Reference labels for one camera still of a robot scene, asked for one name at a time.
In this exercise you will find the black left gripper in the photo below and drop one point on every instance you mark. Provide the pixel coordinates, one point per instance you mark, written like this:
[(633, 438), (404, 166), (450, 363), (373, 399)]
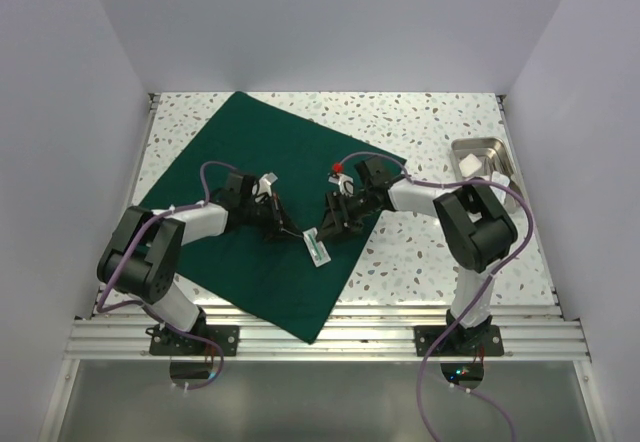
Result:
[(279, 224)]

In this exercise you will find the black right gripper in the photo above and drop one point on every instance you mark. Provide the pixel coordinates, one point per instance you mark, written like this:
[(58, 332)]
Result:
[(332, 225)]

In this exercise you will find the green striped white packet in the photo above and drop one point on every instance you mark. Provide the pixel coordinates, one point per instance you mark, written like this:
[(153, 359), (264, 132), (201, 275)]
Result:
[(317, 250)]

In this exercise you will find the white gauze pad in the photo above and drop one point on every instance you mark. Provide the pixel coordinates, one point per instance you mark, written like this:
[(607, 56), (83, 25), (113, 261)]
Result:
[(470, 166)]

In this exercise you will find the stainless steel tray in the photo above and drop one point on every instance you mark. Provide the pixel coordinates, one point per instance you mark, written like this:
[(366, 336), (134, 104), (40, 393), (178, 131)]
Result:
[(482, 147)]

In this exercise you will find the white crinkled sterile pouch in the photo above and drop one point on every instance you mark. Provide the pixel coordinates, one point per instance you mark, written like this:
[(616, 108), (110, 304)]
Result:
[(499, 180)]

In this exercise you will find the straight steel tweezers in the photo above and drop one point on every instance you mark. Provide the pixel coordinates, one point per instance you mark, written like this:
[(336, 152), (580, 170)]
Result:
[(494, 163)]

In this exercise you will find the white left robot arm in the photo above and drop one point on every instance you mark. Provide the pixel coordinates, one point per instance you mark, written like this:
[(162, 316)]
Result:
[(142, 255)]

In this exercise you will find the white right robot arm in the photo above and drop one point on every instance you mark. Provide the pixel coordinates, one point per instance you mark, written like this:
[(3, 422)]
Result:
[(477, 228)]

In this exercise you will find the dark green surgical cloth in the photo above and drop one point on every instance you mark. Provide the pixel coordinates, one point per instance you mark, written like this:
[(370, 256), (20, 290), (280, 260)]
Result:
[(274, 280)]

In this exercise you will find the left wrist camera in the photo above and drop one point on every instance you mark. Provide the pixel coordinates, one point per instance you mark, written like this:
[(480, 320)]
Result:
[(250, 187)]

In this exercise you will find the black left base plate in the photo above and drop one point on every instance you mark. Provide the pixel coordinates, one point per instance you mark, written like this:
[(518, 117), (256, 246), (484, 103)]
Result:
[(209, 340)]

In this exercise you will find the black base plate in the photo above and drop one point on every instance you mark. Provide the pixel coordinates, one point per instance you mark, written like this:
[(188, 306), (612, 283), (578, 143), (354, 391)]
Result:
[(209, 340), (480, 341)]

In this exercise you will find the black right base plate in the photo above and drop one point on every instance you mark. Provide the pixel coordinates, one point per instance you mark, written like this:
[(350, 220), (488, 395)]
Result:
[(480, 341)]

